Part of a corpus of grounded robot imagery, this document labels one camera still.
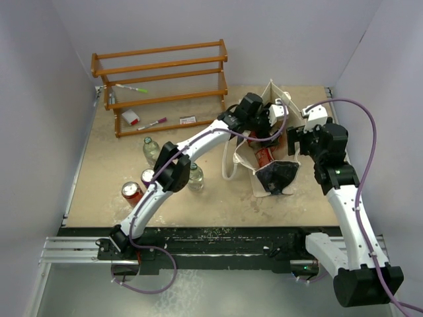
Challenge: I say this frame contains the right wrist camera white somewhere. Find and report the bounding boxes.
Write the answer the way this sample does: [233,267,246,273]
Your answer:
[301,104,328,133]

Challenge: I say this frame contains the red cola can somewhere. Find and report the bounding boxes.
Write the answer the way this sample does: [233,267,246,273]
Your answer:
[247,131,258,141]

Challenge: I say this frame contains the cream canvas tote bag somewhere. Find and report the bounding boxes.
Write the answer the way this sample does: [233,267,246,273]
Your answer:
[221,82,304,197]

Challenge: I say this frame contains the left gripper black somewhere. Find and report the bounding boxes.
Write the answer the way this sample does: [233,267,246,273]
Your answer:
[245,104,281,149]

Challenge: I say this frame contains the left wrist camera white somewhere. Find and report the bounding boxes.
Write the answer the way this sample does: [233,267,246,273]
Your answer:
[268,98,289,127]

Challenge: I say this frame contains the small white red label card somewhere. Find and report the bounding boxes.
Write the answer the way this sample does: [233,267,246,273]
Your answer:
[179,116,196,125]

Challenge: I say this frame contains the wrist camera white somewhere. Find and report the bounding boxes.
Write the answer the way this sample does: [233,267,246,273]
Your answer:
[301,104,328,133]
[268,98,289,127]

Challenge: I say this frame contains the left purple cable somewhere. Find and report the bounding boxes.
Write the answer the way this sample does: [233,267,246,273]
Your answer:
[110,98,289,294]

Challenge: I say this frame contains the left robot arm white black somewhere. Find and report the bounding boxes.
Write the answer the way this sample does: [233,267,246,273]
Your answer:
[109,92,288,259]

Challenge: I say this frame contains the green capped marker pen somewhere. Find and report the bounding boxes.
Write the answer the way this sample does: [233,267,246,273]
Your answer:
[115,84,149,94]

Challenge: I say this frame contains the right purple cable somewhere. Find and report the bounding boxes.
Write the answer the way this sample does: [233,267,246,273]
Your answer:
[295,97,423,314]

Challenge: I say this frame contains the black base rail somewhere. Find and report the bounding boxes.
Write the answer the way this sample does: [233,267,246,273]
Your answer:
[95,226,334,275]

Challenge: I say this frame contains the wooden shelf rack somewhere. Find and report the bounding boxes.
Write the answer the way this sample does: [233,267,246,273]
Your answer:
[91,39,228,138]

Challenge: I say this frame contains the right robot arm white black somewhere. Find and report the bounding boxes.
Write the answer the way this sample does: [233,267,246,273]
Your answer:
[287,123,404,307]

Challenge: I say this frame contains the white red eraser box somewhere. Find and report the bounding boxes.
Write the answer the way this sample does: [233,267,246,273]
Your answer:
[122,109,139,125]

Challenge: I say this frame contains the purple cable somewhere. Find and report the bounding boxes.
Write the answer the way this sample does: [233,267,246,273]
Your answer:
[295,97,423,314]
[110,98,289,294]

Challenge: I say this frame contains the grey metal clips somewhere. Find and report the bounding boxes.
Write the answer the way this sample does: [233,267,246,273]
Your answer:
[108,92,116,104]

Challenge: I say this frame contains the clear bottle green cap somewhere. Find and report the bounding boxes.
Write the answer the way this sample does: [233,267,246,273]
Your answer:
[188,162,204,192]
[143,137,161,167]

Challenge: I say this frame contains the purple soda can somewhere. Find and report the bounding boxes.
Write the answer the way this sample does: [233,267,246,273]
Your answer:
[140,168,155,188]

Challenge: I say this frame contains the purple capped marker pen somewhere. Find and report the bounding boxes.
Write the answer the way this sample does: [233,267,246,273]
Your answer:
[136,117,167,131]

